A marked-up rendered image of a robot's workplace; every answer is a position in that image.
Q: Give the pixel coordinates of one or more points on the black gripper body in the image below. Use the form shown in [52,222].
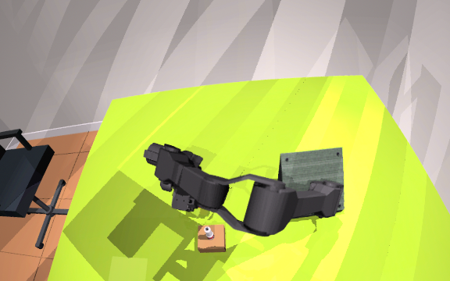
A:
[170,186]

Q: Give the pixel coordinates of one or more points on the tan square block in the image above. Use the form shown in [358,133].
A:
[217,244]

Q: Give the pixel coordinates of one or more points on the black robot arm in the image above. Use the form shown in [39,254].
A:
[271,205]

